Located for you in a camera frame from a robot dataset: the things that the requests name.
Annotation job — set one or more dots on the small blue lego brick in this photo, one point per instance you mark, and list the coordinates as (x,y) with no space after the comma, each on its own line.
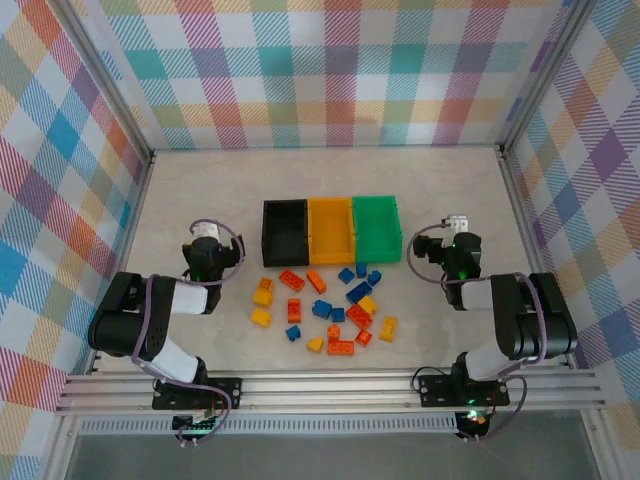
(346,275)
(373,278)
(294,333)
(338,314)
(322,308)
(361,270)

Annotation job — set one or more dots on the long yellow lego brick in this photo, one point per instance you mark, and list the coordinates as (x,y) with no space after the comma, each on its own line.
(388,329)

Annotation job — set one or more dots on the long blue lego brick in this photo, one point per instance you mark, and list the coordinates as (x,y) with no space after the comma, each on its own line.
(359,291)

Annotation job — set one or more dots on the small orange lego brick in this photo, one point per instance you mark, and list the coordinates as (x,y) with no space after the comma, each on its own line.
(363,337)
(333,331)

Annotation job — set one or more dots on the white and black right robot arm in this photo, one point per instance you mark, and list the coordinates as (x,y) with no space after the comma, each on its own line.
(540,320)

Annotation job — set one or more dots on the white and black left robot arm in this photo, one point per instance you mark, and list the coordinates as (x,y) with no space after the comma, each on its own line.
(125,325)

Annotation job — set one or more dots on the black plastic bin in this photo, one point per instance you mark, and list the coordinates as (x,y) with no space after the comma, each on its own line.
(285,230)

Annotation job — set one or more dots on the green plastic bin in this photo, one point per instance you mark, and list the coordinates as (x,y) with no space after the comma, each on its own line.
(377,230)

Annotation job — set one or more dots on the orange-yellow plastic bin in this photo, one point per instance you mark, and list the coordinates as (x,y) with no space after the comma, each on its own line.
(330,230)

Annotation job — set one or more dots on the small controller circuit board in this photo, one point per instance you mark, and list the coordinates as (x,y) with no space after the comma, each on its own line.
(472,418)
(200,425)

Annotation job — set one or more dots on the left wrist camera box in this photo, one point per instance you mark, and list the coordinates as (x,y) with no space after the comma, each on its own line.
(205,230)

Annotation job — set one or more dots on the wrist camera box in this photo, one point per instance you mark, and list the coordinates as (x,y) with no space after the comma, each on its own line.
(457,222)
(205,230)

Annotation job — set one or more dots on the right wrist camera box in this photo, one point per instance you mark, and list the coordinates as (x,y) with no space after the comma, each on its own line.
(457,222)

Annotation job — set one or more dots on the aluminium side frame rail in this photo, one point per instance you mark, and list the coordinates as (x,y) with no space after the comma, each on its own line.
(524,225)
(133,225)

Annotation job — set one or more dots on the wide aluminium base rail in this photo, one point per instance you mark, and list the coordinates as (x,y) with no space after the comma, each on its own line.
(325,392)

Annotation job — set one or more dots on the aluminium upright frame post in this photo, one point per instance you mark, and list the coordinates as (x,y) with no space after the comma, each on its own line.
(107,75)
(544,75)

